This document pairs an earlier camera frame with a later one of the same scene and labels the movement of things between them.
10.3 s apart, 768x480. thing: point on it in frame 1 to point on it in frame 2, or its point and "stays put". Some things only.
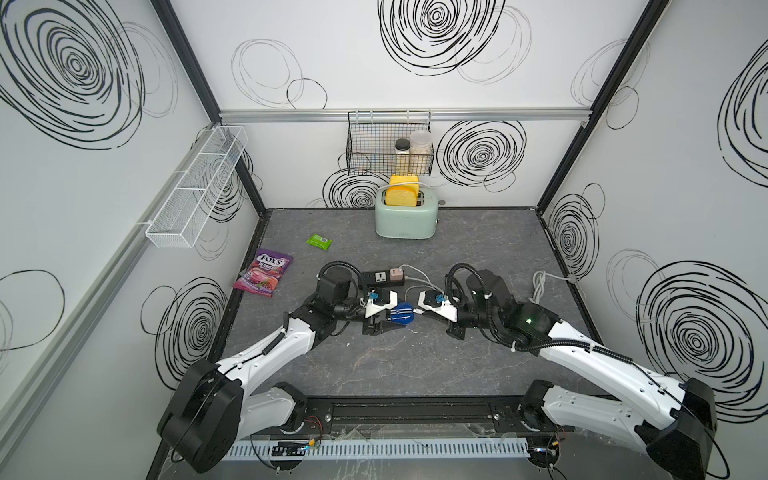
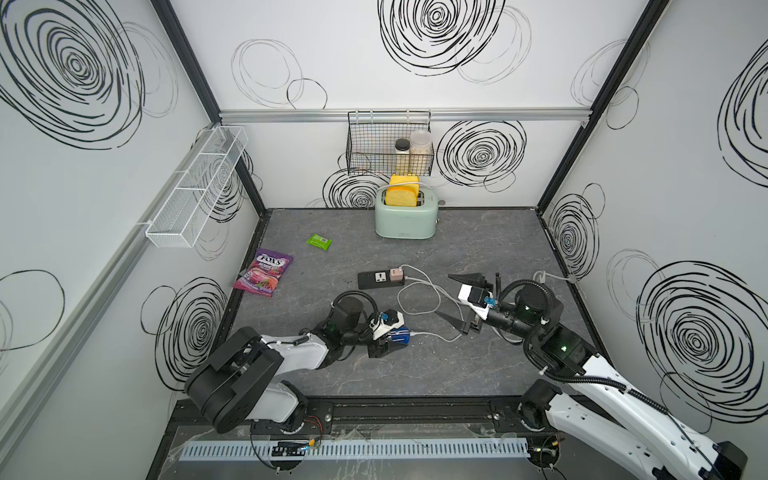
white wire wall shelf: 180,220 stays put
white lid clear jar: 421,152 stays put
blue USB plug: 402,313 to 400,335
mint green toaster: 417,222 stays put
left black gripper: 374,329 to 378,349
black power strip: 382,278 stays put
